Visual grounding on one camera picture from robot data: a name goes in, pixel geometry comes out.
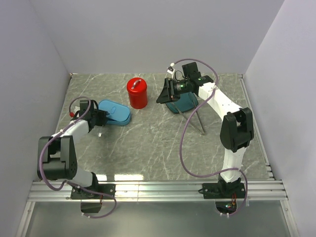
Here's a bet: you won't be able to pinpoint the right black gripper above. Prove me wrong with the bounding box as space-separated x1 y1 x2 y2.
156 78 190 104

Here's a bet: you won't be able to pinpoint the blue lunch box base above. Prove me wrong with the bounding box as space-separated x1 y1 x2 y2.
108 114 131 126

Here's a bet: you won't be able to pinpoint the blue lunch box lid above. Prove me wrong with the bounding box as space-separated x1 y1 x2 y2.
98 100 130 122

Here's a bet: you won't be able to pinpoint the red round cup lid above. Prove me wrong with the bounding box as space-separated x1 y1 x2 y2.
126 78 147 95

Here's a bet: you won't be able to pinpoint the metal food tongs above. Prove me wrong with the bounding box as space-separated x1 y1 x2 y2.
178 109 205 135

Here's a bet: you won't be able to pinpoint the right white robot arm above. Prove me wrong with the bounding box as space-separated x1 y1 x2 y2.
156 59 254 198

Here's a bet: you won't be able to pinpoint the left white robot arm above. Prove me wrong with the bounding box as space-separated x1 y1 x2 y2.
37 96 114 198

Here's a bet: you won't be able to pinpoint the dark teal square plate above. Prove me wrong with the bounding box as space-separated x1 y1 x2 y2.
166 92 198 114

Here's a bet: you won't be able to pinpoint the red ribbed cup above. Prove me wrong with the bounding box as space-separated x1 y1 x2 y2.
127 87 148 109

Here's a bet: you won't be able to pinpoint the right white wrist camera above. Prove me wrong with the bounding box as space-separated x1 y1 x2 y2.
167 63 175 77

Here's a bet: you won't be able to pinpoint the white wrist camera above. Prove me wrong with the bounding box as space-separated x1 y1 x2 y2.
167 63 175 77
69 106 80 118

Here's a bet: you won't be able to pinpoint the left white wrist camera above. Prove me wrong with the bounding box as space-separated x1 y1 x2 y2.
69 106 80 118

